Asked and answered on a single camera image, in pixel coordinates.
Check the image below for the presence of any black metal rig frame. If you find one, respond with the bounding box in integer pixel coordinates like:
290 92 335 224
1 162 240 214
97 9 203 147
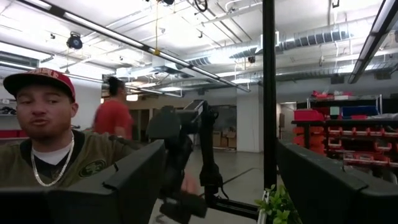
18 0 398 220

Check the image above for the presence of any white panel strip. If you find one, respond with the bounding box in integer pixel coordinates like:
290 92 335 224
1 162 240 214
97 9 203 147
258 189 270 224

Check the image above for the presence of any shelf rack with red bins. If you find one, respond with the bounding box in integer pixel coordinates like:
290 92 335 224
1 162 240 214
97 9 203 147
290 90 398 184

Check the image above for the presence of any black ceiling cable reel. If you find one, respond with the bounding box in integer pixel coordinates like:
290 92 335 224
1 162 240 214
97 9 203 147
66 31 83 50

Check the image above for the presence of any yellow hanging cord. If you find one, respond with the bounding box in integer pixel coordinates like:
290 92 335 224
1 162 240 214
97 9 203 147
153 0 161 57

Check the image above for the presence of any small green potted plant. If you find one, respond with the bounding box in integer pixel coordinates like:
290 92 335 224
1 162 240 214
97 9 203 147
254 184 302 224

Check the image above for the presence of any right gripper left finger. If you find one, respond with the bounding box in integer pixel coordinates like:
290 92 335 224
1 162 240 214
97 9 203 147
46 139 166 224

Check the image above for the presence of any person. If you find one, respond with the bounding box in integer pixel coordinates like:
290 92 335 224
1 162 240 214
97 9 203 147
0 67 137 189
93 76 135 141

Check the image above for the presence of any person's hand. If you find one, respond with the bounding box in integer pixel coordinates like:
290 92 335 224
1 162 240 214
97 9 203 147
182 172 200 195

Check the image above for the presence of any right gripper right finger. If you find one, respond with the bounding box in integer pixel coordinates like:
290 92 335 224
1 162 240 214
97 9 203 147
275 139 398 224

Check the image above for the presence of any silver ventilation duct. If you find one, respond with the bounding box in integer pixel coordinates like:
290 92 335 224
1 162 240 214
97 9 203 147
186 27 363 68

